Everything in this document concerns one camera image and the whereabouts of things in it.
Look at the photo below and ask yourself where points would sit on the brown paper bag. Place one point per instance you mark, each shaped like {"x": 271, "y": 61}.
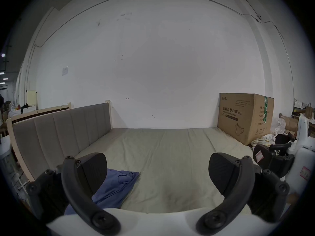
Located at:
{"x": 309, "y": 111}

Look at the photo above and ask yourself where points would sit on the bed with beige sheet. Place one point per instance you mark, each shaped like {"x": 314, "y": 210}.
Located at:
{"x": 172, "y": 161}

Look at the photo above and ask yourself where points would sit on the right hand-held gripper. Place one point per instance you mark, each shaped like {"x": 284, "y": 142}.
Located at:
{"x": 304, "y": 158}

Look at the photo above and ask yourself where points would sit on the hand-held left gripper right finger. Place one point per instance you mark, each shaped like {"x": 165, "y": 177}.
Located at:
{"x": 242, "y": 193}

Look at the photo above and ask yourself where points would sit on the white plastic bag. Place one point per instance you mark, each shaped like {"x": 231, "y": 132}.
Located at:
{"x": 281, "y": 125}

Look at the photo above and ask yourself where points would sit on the grey padded headboard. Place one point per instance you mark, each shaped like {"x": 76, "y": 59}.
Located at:
{"x": 61, "y": 136}

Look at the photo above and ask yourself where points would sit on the pale yellow board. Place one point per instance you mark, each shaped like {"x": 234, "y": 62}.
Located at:
{"x": 31, "y": 98}

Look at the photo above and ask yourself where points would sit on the white paper sheet on wall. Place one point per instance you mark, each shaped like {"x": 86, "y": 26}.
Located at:
{"x": 64, "y": 71}

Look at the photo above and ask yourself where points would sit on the striped pale cloth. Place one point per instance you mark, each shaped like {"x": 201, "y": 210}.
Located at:
{"x": 262, "y": 139}

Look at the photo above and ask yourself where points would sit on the blue shirt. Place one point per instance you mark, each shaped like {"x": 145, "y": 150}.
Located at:
{"x": 115, "y": 188}

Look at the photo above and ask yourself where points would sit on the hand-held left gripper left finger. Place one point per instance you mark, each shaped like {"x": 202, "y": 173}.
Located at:
{"x": 73, "y": 193}

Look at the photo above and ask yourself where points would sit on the brown cardboard carton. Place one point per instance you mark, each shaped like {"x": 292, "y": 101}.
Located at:
{"x": 240, "y": 117}

